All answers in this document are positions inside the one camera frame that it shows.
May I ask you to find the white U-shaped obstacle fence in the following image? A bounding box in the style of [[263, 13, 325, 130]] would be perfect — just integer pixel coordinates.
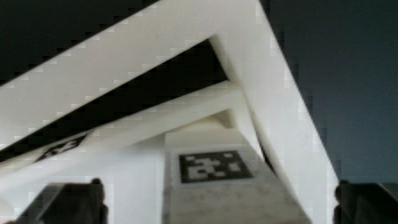
[[0, 0, 337, 224]]

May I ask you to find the white table leg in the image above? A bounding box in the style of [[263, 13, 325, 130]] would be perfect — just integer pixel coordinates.
[[161, 129, 311, 224]]

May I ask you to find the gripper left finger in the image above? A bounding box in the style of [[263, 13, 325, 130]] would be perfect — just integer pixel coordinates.
[[16, 178, 108, 224]]

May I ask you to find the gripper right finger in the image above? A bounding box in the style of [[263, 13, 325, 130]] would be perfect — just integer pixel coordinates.
[[332, 180, 398, 224]]

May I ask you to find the white square tabletop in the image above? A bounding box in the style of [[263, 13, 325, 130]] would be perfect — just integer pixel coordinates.
[[0, 82, 257, 224]]

